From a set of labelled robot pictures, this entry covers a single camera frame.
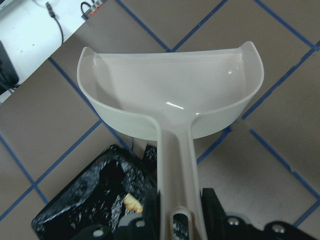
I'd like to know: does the torn bread piece crusty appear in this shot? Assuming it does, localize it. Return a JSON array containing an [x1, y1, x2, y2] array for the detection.
[[123, 193, 144, 213]]

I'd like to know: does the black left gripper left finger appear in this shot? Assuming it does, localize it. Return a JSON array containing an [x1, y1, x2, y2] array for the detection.
[[142, 188, 160, 240]]

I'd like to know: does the beige plastic dustpan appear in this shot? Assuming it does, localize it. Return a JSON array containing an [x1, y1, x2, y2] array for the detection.
[[77, 41, 264, 240]]

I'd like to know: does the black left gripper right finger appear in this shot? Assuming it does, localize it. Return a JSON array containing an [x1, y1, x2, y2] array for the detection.
[[201, 188, 226, 240]]

